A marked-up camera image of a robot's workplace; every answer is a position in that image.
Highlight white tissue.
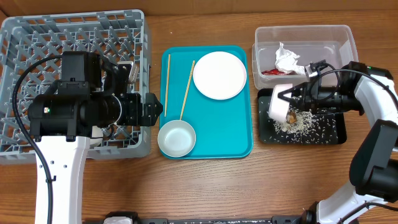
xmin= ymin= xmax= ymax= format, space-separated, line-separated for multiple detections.
xmin=275 ymin=42 xmax=305 ymax=75

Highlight brown food scrap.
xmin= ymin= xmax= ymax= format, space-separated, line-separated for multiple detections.
xmin=286 ymin=111 xmax=297 ymax=124

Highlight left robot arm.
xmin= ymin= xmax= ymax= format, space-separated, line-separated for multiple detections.
xmin=28 ymin=51 xmax=163 ymax=223

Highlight clear plastic waste bin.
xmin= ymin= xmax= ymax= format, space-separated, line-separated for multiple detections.
xmin=252 ymin=25 xmax=359 ymax=90

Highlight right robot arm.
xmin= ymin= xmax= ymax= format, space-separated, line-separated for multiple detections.
xmin=268 ymin=60 xmax=397 ymax=223

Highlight small white bowl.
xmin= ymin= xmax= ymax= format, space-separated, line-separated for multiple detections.
xmin=268 ymin=83 xmax=293 ymax=123

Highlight white paper cup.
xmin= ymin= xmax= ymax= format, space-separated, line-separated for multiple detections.
xmin=90 ymin=126 xmax=103 ymax=148

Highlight black plastic waste tray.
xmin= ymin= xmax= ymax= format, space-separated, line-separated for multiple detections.
xmin=257 ymin=89 xmax=347 ymax=145

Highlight grey plastic dishwasher rack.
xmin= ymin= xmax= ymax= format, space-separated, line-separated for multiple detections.
xmin=1 ymin=9 xmax=152 ymax=165

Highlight red snack wrapper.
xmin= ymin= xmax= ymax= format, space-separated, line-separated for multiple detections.
xmin=262 ymin=68 xmax=295 ymax=75

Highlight light grey bowl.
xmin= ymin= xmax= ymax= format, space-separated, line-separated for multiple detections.
xmin=157 ymin=120 xmax=197 ymax=158

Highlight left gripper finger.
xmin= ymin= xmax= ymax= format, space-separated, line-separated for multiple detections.
xmin=144 ymin=93 xmax=163 ymax=126
xmin=114 ymin=64 xmax=129 ymax=95

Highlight teal plastic serving tray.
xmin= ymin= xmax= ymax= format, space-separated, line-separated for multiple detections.
xmin=159 ymin=45 xmax=254 ymax=159

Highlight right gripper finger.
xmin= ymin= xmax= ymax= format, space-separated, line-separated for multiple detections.
xmin=289 ymin=101 xmax=311 ymax=111
xmin=277 ymin=87 xmax=305 ymax=101

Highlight large white round plate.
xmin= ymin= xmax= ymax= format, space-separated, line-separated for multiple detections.
xmin=193 ymin=51 xmax=247 ymax=100

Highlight white rice grains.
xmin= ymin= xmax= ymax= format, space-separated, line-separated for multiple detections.
xmin=261 ymin=108 xmax=338 ymax=145

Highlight wooden chopstick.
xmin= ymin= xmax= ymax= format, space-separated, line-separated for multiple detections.
xmin=180 ymin=60 xmax=196 ymax=120
xmin=164 ymin=54 xmax=171 ymax=117

